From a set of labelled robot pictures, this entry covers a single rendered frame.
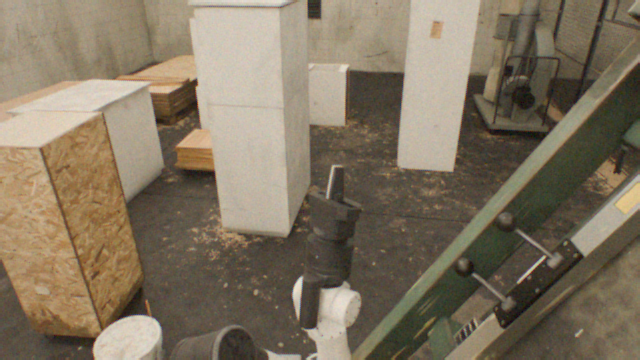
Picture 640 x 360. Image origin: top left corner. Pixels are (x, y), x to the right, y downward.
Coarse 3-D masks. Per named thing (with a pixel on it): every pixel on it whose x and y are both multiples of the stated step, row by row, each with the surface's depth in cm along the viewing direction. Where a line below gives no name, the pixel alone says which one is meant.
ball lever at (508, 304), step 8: (456, 264) 80; (464, 264) 79; (472, 264) 80; (464, 272) 79; (472, 272) 80; (480, 280) 80; (488, 288) 79; (496, 296) 79; (504, 304) 78; (512, 304) 77
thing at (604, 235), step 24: (624, 192) 69; (600, 216) 71; (624, 216) 67; (576, 240) 73; (600, 240) 69; (624, 240) 68; (576, 264) 71; (600, 264) 70; (552, 288) 73; (576, 288) 73; (528, 312) 76; (480, 336) 83; (504, 336) 79
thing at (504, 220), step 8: (504, 216) 75; (512, 216) 75; (496, 224) 76; (504, 224) 74; (512, 224) 74; (520, 232) 75; (528, 240) 74; (536, 248) 74; (552, 256) 73; (560, 256) 72; (552, 264) 73
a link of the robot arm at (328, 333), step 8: (296, 288) 80; (296, 296) 80; (296, 304) 81; (296, 312) 83; (320, 320) 86; (328, 320) 86; (320, 328) 84; (328, 328) 84; (336, 328) 84; (344, 328) 83; (312, 336) 84; (320, 336) 82; (328, 336) 82; (336, 336) 82; (344, 336) 84; (320, 344) 83; (328, 344) 82; (336, 344) 83
